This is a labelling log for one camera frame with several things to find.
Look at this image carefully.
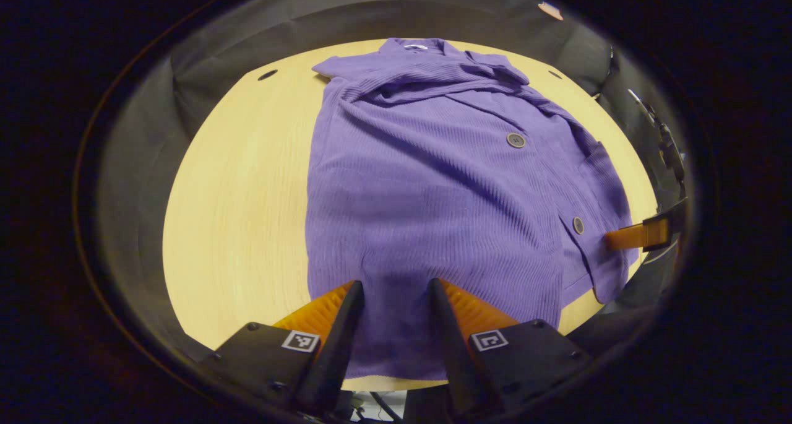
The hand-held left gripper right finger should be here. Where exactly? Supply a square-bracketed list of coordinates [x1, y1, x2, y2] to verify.
[428, 278, 593, 417]

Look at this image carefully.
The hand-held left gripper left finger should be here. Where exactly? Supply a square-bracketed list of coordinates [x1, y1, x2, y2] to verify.
[201, 280, 366, 417]

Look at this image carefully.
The purple knitted cardigan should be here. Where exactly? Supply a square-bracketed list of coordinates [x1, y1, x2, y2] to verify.
[305, 37, 641, 380]

